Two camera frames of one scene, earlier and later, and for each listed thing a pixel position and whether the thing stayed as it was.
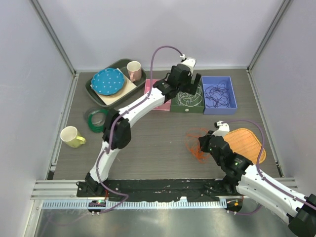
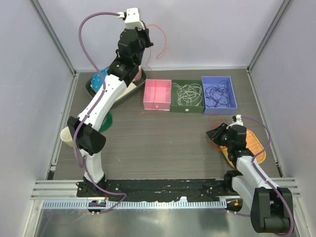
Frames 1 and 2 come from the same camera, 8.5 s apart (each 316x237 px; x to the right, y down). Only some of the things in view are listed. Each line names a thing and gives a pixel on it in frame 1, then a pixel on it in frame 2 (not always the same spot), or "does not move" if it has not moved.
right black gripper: (204, 141) -> (215, 134)
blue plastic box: (218, 95) does not move
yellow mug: (68, 135) does not move
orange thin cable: (193, 144) -> (160, 55)
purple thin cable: (217, 95) does not move
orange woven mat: (245, 142) does not move
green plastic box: (183, 102) does not move
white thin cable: (186, 99) does not move
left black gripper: (191, 88) -> (144, 33)
